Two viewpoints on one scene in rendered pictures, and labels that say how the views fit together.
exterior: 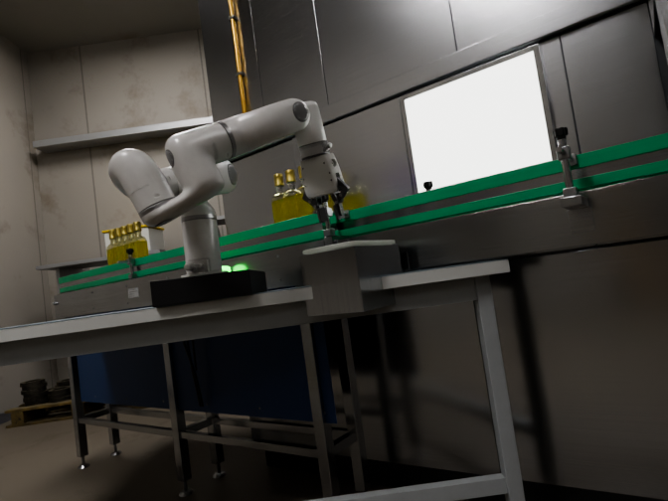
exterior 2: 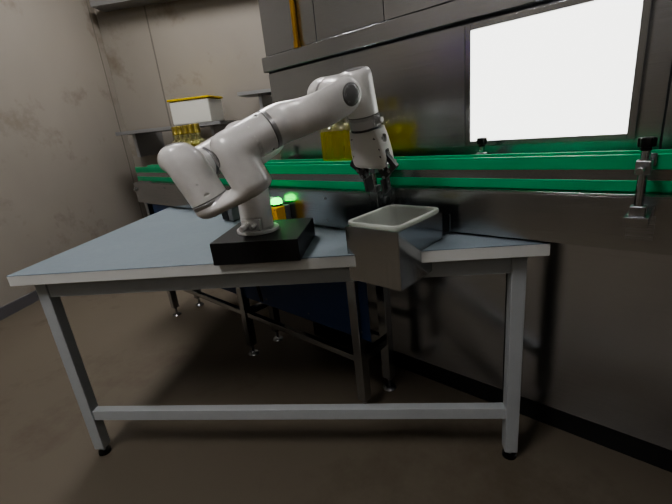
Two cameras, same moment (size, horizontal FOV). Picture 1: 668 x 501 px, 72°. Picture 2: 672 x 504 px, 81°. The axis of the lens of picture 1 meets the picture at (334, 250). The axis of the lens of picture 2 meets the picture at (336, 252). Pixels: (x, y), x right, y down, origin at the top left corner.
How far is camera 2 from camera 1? 0.37 m
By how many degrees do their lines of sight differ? 23
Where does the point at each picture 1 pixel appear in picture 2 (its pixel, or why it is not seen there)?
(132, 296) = not seen: hidden behind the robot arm
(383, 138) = (440, 74)
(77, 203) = (141, 66)
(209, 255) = (261, 215)
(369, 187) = (419, 125)
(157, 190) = (206, 189)
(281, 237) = (329, 179)
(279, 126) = (328, 116)
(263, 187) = not seen: hidden behind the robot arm
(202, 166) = (248, 171)
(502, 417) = (513, 367)
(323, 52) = not seen: outside the picture
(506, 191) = (565, 176)
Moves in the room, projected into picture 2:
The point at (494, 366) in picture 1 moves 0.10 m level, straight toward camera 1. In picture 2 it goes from (515, 329) to (514, 348)
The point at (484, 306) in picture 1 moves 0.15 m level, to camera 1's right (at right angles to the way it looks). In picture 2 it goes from (516, 280) to (575, 277)
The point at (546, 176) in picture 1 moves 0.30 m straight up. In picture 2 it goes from (614, 169) to (632, 16)
